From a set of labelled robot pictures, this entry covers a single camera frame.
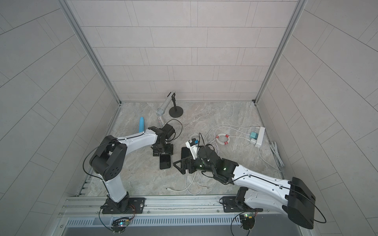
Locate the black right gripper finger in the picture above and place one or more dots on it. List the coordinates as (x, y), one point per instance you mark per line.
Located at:
(181, 167)
(184, 161)

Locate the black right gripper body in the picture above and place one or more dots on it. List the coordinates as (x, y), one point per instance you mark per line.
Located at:
(199, 165)

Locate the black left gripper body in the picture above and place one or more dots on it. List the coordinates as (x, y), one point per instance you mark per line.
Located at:
(162, 149)

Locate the phone with pink case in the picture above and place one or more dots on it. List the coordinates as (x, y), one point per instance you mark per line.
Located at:
(164, 161)

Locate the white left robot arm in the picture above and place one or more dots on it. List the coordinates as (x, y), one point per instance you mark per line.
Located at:
(109, 157)

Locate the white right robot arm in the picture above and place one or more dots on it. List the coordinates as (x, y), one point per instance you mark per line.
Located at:
(290, 197)

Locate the glittery silver microphone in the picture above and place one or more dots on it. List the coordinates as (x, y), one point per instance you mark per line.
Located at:
(161, 121)

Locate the blue microphone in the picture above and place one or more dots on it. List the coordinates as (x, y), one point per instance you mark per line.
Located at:
(141, 125)

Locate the white silver microphone in stand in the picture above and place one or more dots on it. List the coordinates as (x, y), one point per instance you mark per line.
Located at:
(161, 110)

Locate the black microphone stand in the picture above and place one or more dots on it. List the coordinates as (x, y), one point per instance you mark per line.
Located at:
(175, 111)

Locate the teal charger plug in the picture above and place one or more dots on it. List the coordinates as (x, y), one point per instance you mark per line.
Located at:
(254, 135)

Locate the white power strip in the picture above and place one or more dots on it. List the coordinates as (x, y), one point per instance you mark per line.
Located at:
(260, 137)

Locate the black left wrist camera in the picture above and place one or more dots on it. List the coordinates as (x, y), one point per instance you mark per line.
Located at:
(168, 131)

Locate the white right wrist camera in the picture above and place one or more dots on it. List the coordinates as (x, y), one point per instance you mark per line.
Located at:
(192, 145)

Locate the coiled white cable red ties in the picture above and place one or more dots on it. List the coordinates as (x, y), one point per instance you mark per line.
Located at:
(223, 133)

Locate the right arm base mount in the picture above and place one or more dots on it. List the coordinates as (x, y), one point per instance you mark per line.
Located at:
(230, 204)

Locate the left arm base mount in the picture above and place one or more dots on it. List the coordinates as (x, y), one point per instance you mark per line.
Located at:
(127, 206)

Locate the aluminium front rail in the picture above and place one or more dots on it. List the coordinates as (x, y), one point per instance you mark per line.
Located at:
(160, 211)

